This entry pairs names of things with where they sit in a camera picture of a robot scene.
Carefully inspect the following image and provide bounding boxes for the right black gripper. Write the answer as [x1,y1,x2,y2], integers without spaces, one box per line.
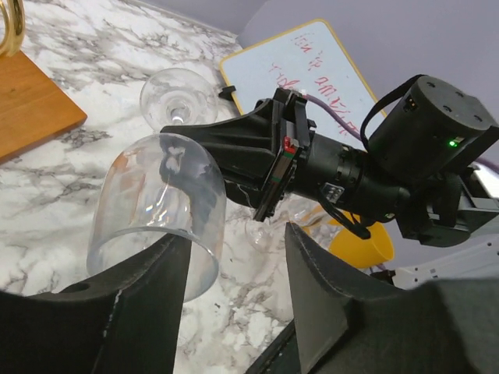
[160,88,316,222]

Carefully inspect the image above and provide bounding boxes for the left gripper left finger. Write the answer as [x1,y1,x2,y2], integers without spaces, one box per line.
[1,235,191,373]

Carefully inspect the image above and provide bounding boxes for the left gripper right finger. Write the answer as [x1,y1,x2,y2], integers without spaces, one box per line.
[285,224,498,373]

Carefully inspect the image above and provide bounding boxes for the clear wine glass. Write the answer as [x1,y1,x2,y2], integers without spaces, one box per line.
[140,68,218,132]
[87,133,227,302]

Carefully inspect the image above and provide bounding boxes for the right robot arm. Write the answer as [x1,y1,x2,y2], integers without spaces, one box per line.
[165,75,498,269]

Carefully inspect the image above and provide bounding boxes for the yellow plastic glass back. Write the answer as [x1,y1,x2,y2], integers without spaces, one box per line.
[303,217,395,270]

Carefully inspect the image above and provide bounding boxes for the small whiteboard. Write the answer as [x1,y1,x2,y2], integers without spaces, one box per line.
[220,19,377,146]

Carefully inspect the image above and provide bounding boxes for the gold wire glass rack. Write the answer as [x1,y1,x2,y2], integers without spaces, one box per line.
[1,1,87,162]

